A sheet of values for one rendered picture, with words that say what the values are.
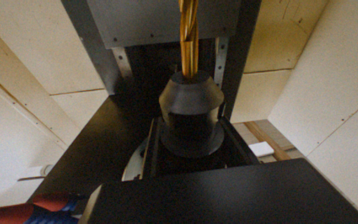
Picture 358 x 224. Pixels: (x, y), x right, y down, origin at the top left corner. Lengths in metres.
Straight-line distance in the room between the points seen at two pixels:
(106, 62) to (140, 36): 0.20
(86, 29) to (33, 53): 0.69
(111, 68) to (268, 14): 0.98
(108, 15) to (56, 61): 0.73
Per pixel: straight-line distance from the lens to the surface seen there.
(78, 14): 0.61
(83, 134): 0.46
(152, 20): 0.49
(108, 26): 0.52
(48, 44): 1.16
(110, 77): 0.63
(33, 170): 1.06
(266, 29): 1.11
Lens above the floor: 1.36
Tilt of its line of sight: 38 degrees up
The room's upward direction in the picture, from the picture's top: 174 degrees clockwise
